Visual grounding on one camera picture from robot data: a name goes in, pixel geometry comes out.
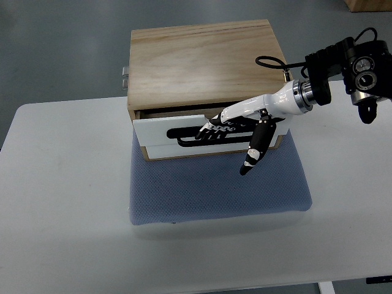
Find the cardboard box corner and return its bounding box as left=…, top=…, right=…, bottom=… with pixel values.
left=344, top=0, right=392, bottom=12

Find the wooden drawer cabinet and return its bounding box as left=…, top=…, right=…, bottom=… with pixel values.
left=127, top=19, right=299, bottom=162

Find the blue mesh cushion mat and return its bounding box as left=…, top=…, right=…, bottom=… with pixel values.
left=129, top=134, right=312, bottom=225

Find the black table control panel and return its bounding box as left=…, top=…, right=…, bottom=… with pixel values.
left=366, top=275, right=392, bottom=285

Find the black drawer handle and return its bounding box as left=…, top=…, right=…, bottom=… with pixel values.
left=166, top=124, right=255, bottom=148

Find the white table leg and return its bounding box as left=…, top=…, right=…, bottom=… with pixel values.
left=317, top=281, right=336, bottom=294

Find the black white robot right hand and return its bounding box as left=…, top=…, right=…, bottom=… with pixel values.
left=195, top=80, right=312, bottom=175

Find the metal clamp behind cabinet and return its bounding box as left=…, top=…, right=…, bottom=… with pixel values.
left=121, top=66, right=129, bottom=90

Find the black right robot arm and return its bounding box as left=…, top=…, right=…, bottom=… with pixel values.
left=255, top=27, right=391, bottom=124

